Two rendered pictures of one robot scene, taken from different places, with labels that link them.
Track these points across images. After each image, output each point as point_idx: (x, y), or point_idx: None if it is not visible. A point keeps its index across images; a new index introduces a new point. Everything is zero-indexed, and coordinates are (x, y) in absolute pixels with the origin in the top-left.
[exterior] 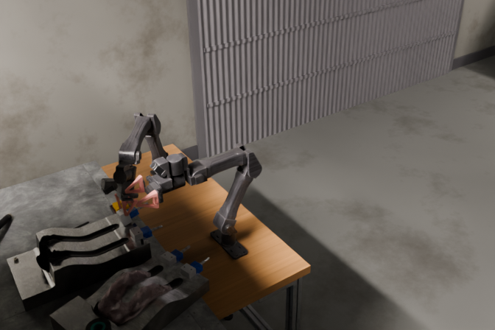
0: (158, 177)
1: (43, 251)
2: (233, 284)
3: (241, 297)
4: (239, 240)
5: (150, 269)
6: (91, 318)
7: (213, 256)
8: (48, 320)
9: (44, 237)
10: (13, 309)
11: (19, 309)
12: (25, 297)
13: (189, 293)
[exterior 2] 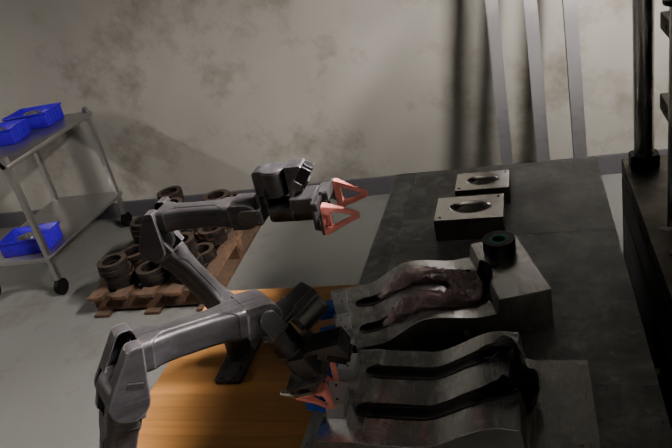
0: (307, 192)
1: None
2: None
3: (315, 289)
4: (224, 354)
5: (377, 331)
6: (498, 267)
7: None
8: (555, 355)
9: (506, 396)
10: (609, 395)
11: (599, 392)
12: (581, 361)
13: (366, 284)
